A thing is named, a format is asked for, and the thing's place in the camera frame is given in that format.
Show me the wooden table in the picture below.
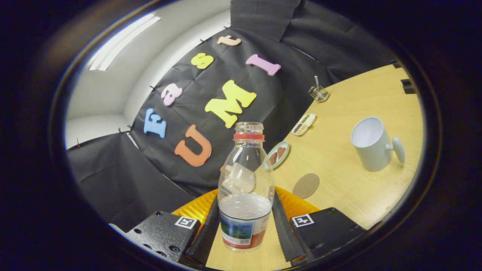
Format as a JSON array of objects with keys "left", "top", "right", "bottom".
[{"left": 205, "top": 64, "right": 424, "bottom": 271}]

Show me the white divided dish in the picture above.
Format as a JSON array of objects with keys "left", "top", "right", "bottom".
[{"left": 292, "top": 114, "right": 317, "bottom": 136}]

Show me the small wire basket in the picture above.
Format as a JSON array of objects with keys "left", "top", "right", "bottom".
[{"left": 308, "top": 85, "right": 330, "bottom": 103}]

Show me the round brown coaster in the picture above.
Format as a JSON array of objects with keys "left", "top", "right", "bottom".
[{"left": 293, "top": 173, "right": 320, "bottom": 199}]

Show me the black backdrop cloth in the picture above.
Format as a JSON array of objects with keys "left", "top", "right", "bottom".
[{"left": 66, "top": 0, "right": 400, "bottom": 234}]

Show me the pale green plate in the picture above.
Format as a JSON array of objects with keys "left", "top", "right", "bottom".
[{"left": 267, "top": 141, "right": 290, "bottom": 170}]

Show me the long ceiling light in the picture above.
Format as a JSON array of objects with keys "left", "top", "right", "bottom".
[{"left": 88, "top": 13, "right": 161, "bottom": 71}]

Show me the clear plastic juice bottle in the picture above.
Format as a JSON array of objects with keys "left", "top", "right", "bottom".
[{"left": 218, "top": 122, "right": 276, "bottom": 253}]

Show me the white cup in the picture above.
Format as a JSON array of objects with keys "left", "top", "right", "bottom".
[{"left": 351, "top": 117, "right": 406, "bottom": 172}]

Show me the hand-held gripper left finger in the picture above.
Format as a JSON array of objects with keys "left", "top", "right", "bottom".
[{"left": 126, "top": 188, "right": 221, "bottom": 268}]

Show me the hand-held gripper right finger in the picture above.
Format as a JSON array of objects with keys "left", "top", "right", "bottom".
[{"left": 272, "top": 186, "right": 368, "bottom": 264}]

